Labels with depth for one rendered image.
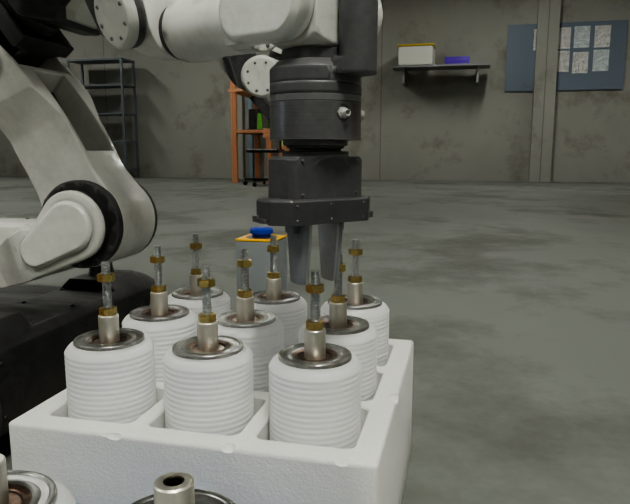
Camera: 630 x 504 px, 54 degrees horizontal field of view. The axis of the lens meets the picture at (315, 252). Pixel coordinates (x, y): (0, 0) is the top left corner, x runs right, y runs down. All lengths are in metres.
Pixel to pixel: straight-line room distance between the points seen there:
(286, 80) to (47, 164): 0.60
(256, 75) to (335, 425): 0.77
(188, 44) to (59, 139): 0.42
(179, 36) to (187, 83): 10.29
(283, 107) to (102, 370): 0.33
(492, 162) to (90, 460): 9.48
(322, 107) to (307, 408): 0.28
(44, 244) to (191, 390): 0.48
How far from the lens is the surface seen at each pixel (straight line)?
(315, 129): 0.57
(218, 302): 0.91
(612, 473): 1.05
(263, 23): 0.59
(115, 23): 0.79
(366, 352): 0.73
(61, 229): 1.04
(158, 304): 0.82
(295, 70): 0.58
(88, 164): 1.06
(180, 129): 11.04
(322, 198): 0.59
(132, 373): 0.71
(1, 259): 1.17
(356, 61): 0.57
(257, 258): 1.04
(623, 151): 10.21
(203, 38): 0.71
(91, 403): 0.72
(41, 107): 1.10
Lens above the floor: 0.46
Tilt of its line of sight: 9 degrees down
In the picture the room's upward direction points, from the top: straight up
